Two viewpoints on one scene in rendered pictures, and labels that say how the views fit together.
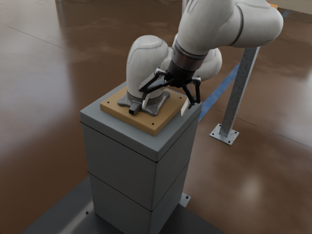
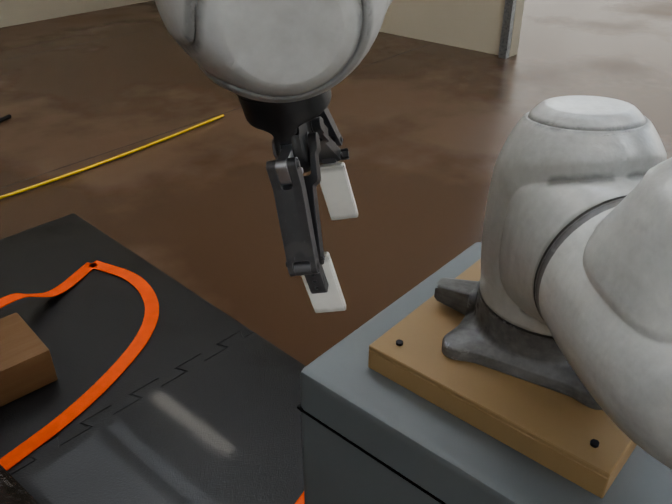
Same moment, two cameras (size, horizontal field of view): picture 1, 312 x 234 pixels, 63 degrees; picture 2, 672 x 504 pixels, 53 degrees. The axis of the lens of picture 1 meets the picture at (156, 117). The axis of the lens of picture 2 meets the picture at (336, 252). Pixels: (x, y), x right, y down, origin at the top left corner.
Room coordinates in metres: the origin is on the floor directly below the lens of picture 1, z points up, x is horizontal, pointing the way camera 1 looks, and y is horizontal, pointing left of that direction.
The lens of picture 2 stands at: (0.81, -0.58, 1.31)
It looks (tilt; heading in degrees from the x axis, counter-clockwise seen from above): 31 degrees down; 102
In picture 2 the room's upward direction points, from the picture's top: straight up
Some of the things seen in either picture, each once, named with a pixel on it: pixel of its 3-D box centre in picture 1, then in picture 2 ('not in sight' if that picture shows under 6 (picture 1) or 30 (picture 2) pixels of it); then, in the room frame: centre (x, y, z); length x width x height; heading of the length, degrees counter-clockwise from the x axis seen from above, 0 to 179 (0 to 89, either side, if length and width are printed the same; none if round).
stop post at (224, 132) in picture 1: (241, 81); not in sight; (1.69, -0.61, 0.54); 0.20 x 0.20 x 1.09; 58
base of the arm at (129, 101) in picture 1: (143, 96); (529, 310); (0.90, 0.06, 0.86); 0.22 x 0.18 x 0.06; 161
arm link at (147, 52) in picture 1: (149, 65); (572, 210); (0.92, 0.05, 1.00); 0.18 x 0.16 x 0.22; 111
